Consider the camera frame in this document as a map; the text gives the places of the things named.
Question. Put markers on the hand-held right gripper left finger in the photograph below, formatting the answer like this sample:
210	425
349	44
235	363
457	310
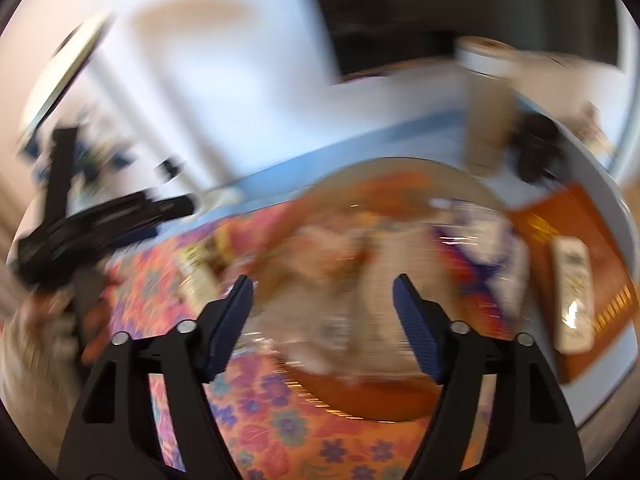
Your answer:
232	320

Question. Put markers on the frosted glass cup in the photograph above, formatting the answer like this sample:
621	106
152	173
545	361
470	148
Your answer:
487	120

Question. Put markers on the small black object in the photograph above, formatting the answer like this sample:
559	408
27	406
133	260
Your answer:
537	150

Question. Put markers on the black monitor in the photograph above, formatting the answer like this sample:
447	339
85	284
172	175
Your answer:
450	5

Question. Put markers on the yellow packet with black print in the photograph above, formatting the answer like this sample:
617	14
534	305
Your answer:
197	280

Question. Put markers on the orange book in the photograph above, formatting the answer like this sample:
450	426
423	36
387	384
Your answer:
607	280

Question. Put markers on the blue and white artificial flowers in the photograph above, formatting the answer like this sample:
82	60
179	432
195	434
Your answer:
122	159

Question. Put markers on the floral tablecloth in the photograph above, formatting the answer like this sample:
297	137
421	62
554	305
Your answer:
280	440

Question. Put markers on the person's left hand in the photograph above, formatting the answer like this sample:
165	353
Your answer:
97	332

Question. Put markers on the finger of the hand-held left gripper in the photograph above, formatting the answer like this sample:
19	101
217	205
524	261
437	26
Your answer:
165	206
125	234

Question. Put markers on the amber glass plate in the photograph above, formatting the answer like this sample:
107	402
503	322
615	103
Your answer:
380	400

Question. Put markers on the pale yellow snack packet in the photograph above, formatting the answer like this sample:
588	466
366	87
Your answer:
360	280

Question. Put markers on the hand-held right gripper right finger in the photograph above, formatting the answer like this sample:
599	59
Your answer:
420	325

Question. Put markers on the white remote control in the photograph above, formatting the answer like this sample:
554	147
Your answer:
572	300

